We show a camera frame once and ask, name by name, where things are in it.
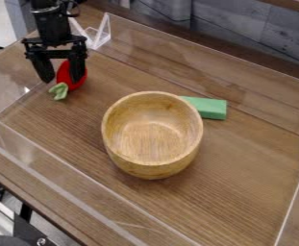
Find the green sponge block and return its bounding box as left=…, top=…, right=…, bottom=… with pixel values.
left=183, top=96, right=227, bottom=120

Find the clear acrylic tray enclosure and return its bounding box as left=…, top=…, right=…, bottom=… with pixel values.
left=0, top=17, right=299, bottom=246

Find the black clamp base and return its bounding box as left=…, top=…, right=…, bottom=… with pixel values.
left=0, top=215, right=57, bottom=246

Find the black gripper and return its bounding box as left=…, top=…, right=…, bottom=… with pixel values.
left=21, top=35, right=86, bottom=85

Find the red plush strawberry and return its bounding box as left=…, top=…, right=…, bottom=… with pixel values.
left=49, top=60, right=86, bottom=101

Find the wooden bowl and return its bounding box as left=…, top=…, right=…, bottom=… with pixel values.
left=101, top=91, right=204, bottom=180

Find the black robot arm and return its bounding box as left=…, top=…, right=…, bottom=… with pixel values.
left=21, top=0, right=86, bottom=85

